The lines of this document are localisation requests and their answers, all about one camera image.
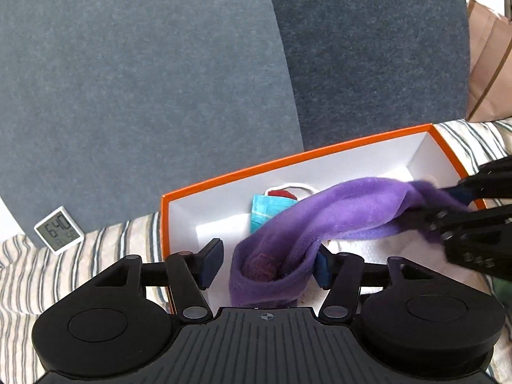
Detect teal patterned cloth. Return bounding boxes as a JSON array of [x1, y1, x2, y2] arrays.
[[250, 194, 298, 233]]

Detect striped bed cover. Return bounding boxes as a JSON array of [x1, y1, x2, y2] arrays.
[[1, 120, 511, 383]]

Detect purple fleece cloth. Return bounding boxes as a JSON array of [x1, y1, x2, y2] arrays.
[[229, 178, 468, 308]]

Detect grey upholstered headboard panel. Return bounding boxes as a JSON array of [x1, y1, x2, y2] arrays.
[[1, 0, 303, 238]]

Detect white pink soft toy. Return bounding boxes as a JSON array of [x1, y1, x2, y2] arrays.
[[242, 252, 281, 283]]

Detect red plush toy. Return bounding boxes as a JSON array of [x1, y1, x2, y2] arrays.
[[267, 189, 298, 201]]

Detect brown paper bag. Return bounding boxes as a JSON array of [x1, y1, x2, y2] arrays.
[[466, 0, 511, 122]]

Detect white plush toy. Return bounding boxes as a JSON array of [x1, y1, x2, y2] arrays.
[[264, 183, 319, 200]]

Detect dark blue headboard panel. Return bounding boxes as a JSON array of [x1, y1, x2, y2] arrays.
[[272, 0, 469, 150]]

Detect white digital clock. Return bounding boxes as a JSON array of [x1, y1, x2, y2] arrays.
[[34, 206, 85, 255]]

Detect orange cardboard box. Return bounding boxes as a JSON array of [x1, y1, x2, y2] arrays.
[[161, 124, 468, 311]]

